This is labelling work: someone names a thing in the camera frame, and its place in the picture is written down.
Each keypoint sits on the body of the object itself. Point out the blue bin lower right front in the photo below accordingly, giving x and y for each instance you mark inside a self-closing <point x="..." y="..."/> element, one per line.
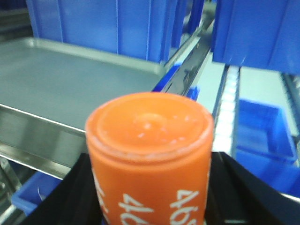
<point x="266" y="148"/>

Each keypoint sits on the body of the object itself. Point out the blue bin behind capacitor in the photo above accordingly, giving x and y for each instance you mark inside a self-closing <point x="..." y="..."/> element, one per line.
<point x="143" y="29"/>

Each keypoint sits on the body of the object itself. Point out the orange cylindrical capacitor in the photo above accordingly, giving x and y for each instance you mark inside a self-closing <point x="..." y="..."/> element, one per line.
<point x="150" y="157"/>

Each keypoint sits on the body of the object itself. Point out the stainless steel shelf tray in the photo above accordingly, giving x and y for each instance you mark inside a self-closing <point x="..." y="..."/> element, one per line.
<point x="47" y="91"/>

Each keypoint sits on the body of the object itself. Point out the blue bin upper right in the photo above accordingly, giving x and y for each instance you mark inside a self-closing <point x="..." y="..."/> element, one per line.
<point x="258" y="34"/>

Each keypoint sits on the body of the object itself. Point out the blue bin with red wrap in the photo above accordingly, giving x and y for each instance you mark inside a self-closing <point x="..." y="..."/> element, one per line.
<point x="34" y="191"/>

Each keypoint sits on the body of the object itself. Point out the roller rail of rack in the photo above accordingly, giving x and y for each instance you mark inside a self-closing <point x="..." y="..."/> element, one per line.
<point x="226" y="111"/>

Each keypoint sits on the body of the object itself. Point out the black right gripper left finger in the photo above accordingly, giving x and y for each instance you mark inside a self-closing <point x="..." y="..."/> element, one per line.
<point x="73" y="202"/>

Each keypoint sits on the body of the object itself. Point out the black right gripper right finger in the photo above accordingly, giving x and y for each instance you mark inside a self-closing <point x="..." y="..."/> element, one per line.
<point x="237" y="197"/>

